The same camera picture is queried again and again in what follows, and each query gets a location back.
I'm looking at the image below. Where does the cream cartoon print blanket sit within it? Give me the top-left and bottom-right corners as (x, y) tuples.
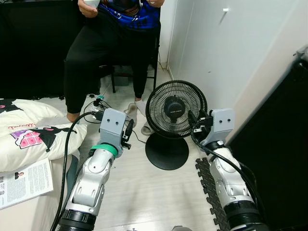
(0, 99), (88, 173)

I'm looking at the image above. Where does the white printed magazine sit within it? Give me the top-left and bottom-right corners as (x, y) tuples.
(0, 158), (54, 210)

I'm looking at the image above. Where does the grey slipper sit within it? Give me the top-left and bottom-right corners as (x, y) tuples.
(141, 120), (155, 137)
(124, 103), (138, 127)

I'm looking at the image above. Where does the black floor fan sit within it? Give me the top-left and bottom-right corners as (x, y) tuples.
(145, 80), (208, 171)

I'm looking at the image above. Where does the black metal chair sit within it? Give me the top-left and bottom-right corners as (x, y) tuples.
(99, 46), (159, 94)

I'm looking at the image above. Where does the grey box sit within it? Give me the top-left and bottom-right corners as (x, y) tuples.
(115, 67), (133, 87)

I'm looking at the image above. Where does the black foam puzzle mat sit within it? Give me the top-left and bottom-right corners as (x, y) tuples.
(195, 156), (232, 231)

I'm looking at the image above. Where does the white closet door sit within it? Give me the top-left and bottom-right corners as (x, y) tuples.
(166, 0), (301, 145)

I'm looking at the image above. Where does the low black cabinet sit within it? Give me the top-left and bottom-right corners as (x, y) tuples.
(226, 58), (308, 231)

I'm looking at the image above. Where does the seated person in black trousers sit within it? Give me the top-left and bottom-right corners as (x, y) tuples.
(64, 0), (165, 123)

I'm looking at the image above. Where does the grey cushion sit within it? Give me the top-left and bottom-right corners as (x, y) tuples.
(295, 46), (308, 65)

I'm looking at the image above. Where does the black wardrobe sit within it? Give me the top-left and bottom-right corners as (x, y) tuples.
(0, 0), (80, 99)

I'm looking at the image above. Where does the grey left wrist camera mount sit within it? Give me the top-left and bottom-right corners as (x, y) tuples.
(99, 108), (128, 157)

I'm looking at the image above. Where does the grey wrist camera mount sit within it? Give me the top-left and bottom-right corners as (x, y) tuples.
(99, 108), (128, 157)
(202, 108), (236, 145)

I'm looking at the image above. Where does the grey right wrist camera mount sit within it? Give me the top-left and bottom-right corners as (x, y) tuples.
(202, 108), (236, 145)

